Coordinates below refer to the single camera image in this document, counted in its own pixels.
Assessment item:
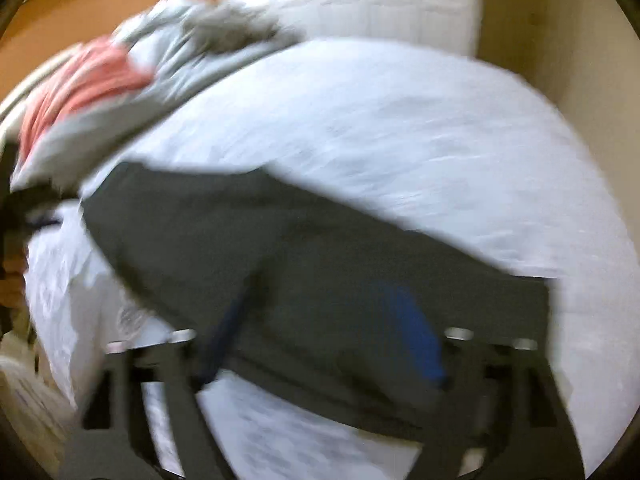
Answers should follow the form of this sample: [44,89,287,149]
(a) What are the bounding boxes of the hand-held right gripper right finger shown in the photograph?
[377,282,586,480]

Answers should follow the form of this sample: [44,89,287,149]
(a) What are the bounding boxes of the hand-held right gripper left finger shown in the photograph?
[65,290,253,480]

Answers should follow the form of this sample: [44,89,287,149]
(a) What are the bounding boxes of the dark grey pants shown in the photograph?
[80,161,551,441]

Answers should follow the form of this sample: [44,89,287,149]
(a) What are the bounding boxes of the pink striped cloth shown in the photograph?
[19,35,156,161]

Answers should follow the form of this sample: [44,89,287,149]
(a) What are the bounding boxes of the white bed sheet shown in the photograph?
[22,37,638,480]

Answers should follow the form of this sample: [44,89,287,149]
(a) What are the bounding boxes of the pile of grey clothes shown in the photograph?
[12,0,306,186]

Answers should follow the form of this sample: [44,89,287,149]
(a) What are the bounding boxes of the white wardrobe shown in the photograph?
[212,0,483,58]

